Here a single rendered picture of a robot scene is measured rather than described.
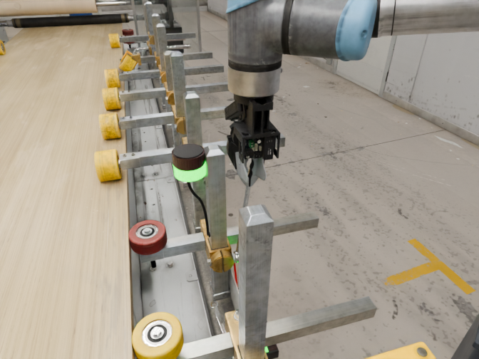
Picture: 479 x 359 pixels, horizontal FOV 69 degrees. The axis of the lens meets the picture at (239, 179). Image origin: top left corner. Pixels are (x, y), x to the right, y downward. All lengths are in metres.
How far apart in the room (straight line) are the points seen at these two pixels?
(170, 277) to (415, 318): 1.22
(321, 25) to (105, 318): 0.57
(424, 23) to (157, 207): 1.01
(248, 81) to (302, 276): 1.45
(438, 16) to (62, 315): 0.78
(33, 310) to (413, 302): 1.64
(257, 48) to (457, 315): 1.68
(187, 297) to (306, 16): 0.77
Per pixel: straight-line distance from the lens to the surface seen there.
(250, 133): 0.62
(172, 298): 1.03
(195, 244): 0.83
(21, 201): 1.02
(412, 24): 0.68
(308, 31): 0.55
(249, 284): 0.49
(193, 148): 0.66
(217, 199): 0.70
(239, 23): 0.57
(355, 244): 2.14
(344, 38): 0.54
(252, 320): 0.56
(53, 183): 1.05
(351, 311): 0.76
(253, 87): 0.59
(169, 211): 1.31
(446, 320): 1.97
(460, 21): 0.69
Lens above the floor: 1.43
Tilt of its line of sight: 34 degrees down
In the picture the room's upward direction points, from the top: straight up
